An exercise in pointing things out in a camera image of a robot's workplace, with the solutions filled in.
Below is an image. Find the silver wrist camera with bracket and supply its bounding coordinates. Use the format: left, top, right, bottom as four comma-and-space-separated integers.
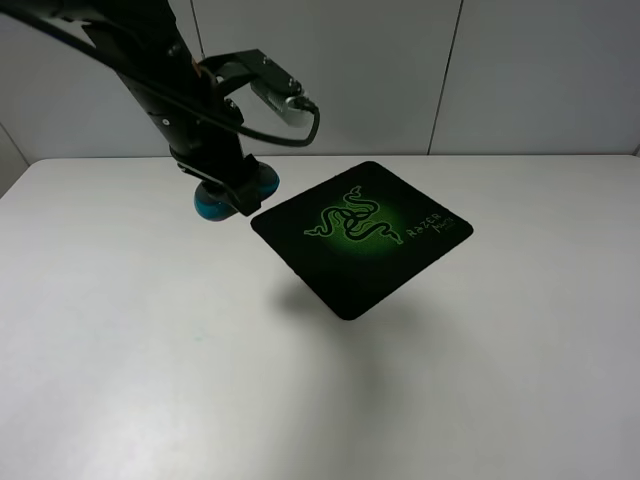
199, 49, 313, 128

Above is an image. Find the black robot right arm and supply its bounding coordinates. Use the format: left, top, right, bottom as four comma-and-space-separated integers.
1, 1, 279, 221

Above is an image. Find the grey and teal computer mouse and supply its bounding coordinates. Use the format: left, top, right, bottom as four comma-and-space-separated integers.
194, 162, 280, 222

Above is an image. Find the black green Razer mouse pad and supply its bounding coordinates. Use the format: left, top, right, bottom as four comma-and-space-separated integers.
251, 161, 474, 321

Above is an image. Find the black camera cable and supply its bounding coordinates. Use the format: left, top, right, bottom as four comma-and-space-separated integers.
0, 0, 321, 148

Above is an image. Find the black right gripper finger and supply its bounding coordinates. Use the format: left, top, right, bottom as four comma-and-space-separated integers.
176, 160, 230, 196
215, 154, 262, 216

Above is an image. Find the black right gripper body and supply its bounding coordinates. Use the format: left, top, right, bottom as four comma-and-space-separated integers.
115, 32, 244, 167

